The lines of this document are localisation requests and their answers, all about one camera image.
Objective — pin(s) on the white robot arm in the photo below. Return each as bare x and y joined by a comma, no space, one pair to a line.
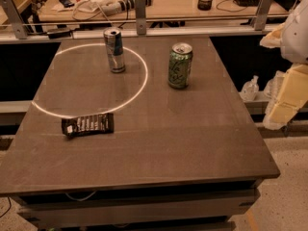
294,37

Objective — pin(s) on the black snack wrapper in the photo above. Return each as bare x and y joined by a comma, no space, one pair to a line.
88,125

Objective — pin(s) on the clear sanitizer bottle left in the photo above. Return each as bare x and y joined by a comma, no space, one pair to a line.
250,89

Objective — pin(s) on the tall silver blue can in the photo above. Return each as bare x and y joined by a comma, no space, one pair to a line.
114,49

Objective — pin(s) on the white power strip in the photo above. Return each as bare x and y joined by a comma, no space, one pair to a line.
124,6

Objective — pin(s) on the black mesh cup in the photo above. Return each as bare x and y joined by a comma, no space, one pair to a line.
204,5

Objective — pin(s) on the grey metal bracket left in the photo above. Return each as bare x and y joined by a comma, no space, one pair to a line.
14,18

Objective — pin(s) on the clear sanitizer bottle right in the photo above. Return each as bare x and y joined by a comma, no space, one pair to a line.
273,85

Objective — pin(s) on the black device on rail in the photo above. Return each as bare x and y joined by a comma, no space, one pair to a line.
59,33

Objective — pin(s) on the grey metal bracket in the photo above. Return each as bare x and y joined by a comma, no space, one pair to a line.
260,19
140,17
14,18

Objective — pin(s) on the green soda can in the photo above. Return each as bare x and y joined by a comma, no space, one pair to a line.
180,63

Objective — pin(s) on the grey metal bracket right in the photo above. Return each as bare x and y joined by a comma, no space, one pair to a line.
260,19

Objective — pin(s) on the grey metal bracket middle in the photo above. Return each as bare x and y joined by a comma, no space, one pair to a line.
140,17

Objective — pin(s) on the clear sanitizer bottle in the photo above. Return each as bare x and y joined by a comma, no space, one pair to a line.
273,85
250,89

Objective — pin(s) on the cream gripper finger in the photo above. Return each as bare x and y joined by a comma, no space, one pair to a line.
293,95
273,38

